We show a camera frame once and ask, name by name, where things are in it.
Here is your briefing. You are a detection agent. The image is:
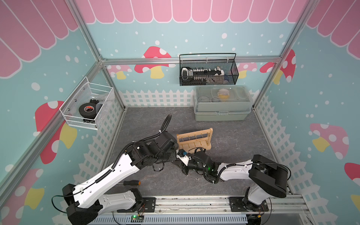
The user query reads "wooden jewelry display stand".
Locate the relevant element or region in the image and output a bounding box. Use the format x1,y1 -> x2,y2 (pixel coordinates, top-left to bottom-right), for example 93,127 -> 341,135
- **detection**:
176,128 -> 213,153

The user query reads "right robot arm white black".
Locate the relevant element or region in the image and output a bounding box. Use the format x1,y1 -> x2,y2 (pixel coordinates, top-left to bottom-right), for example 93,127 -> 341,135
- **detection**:
172,147 -> 291,213

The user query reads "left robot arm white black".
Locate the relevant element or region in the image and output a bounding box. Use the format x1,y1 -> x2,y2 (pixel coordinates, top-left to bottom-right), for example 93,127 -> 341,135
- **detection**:
61,114 -> 179,225

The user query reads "yellow black screwdriver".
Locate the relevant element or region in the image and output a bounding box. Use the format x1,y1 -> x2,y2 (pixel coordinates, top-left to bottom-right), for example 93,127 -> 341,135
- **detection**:
119,180 -> 141,186

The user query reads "green plastic storage box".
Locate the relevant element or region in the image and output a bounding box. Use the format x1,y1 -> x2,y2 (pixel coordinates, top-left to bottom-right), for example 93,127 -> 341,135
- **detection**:
194,86 -> 253,122

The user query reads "yellow item in box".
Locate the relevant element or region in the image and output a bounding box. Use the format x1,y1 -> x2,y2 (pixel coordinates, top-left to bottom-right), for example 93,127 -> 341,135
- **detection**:
217,89 -> 231,100

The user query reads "white black device in basket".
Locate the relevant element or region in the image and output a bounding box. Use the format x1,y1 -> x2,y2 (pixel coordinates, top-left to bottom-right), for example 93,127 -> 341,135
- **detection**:
180,67 -> 225,83

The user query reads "green circuit board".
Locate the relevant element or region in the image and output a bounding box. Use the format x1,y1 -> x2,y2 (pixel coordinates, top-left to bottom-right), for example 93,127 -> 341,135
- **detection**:
130,215 -> 144,223

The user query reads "black tape roll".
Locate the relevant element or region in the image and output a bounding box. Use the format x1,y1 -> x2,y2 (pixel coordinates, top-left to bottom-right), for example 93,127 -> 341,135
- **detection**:
79,103 -> 97,120

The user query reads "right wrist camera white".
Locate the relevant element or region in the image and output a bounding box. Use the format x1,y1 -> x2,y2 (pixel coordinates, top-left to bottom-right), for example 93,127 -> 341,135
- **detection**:
176,149 -> 190,166

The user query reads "black wire mesh basket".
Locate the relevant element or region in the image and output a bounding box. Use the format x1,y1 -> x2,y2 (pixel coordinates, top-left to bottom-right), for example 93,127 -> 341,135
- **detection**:
179,53 -> 239,86

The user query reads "white wire basket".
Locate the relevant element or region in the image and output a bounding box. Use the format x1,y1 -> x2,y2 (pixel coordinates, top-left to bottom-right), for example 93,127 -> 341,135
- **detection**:
59,77 -> 115,130

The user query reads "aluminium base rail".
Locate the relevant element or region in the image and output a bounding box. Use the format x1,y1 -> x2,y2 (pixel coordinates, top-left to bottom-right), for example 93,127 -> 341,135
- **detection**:
90,195 -> 316,225

